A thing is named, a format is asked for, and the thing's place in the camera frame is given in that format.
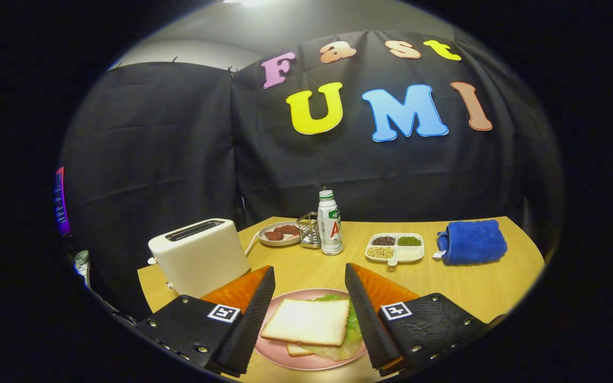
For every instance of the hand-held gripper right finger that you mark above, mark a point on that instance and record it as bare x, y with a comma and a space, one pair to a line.
370, 319

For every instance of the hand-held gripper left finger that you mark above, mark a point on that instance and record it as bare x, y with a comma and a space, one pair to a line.
253, 319

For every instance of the green lettuce leaf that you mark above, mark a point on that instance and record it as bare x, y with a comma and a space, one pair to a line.
354, 330

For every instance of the toasted white bread slice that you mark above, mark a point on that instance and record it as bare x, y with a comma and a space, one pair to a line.
306, 322

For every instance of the bottom bread slice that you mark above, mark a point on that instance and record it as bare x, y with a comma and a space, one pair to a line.
297, 350

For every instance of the yellow soybeans pile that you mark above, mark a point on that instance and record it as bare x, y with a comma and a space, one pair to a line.
380, 253

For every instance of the pink plate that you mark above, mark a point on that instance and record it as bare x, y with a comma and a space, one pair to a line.
306, 363

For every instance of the white divided dish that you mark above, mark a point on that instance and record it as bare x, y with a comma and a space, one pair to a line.
410, 254

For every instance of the white toaster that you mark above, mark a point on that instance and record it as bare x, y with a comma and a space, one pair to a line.
200, 260

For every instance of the dark red beans pile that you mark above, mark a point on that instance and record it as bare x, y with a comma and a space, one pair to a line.
383, 241

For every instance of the small white round plate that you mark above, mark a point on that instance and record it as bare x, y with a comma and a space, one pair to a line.
272, 241

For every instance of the green beans pile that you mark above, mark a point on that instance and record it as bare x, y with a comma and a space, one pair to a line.
409, 241

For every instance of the red meat slices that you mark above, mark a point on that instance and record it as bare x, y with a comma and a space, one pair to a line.
280, 232

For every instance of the white bottle green cap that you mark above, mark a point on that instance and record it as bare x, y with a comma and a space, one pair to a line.
330, 229

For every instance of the clear glass cup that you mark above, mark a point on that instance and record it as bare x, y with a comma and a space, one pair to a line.
309, 234

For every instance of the blue towel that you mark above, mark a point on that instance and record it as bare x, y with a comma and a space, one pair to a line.
471, 242

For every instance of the black backdrop cloth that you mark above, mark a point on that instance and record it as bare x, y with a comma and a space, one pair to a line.
179, 159

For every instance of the pale green device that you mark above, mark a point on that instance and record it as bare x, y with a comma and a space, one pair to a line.
82, 259

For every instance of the purple lit screen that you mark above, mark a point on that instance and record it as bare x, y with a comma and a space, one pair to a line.
61, 205

